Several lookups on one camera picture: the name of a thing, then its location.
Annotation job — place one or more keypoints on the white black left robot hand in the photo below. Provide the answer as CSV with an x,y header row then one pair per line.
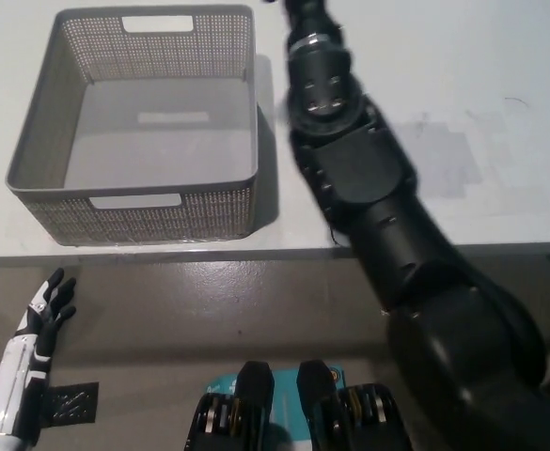
x,y
18,371

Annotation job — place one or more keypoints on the grey perforated plastic basket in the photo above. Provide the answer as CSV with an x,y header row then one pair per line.
x,y
161,136

